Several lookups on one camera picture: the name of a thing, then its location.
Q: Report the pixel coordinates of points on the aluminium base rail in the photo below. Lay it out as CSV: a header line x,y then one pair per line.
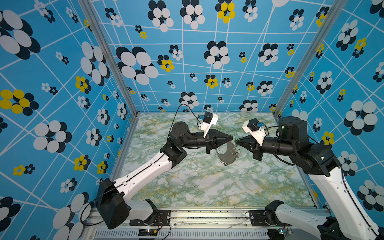
x,y
227,224

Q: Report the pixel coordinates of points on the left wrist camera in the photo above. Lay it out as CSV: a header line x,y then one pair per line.
x,y
208,119

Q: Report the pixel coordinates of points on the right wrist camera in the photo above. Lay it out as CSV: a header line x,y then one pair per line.
x,y
256,129

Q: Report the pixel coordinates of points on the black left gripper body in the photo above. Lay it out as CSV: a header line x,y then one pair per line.
x,y
208,142

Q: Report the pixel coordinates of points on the aluminium frame post left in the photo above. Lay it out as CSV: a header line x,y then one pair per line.
x,y
91,16

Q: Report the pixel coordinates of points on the aluminium frame post right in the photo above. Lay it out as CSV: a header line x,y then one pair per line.
x,y
320,36

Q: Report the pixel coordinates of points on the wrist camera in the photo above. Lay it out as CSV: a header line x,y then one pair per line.
x,y
208,119
256,129

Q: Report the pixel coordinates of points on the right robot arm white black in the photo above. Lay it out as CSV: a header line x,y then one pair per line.
x,y
350,221

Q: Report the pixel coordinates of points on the steel key organizer plate with rings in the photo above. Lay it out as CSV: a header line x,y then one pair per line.
x,y
227,154

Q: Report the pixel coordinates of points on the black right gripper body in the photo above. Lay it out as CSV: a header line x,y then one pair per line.
x,y
258,152

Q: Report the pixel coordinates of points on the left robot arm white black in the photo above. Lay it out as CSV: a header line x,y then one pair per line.
x,y
114,198

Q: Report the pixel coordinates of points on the aluminium frame post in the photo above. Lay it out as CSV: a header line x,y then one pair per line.
x,y
320,36
91,16

